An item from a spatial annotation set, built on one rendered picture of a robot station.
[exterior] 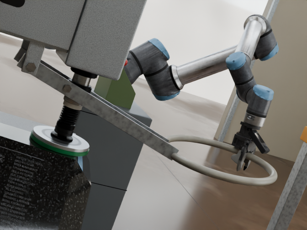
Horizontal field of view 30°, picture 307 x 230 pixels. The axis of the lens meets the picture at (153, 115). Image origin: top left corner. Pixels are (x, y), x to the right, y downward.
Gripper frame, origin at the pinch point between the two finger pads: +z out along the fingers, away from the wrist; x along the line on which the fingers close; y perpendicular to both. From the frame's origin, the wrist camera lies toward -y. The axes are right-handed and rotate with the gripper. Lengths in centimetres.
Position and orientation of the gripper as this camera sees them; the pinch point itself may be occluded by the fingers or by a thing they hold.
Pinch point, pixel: (242, 168)
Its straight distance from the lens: 256.1
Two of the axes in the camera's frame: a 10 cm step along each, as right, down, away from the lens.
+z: -2.7, 9.4, 2.0
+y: -7.3, -3.4, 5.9
